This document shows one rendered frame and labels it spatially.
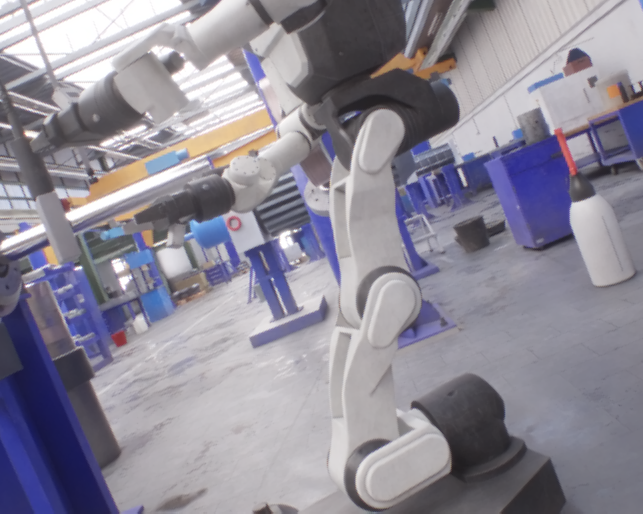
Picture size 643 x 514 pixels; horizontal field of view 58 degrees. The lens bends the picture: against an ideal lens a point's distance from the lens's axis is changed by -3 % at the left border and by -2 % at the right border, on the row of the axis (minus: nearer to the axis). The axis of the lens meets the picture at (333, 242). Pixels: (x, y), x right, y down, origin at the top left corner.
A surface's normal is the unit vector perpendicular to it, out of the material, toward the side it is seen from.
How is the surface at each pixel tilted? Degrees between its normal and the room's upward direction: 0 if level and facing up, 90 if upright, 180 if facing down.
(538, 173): 90
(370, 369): 106
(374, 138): 90
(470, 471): 0
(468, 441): 90
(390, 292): 90
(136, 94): 115
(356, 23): 100
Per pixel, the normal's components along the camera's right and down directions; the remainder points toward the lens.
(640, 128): -0.03, 0.05
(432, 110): 0.45, 0.27
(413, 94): 0.30, -0.08
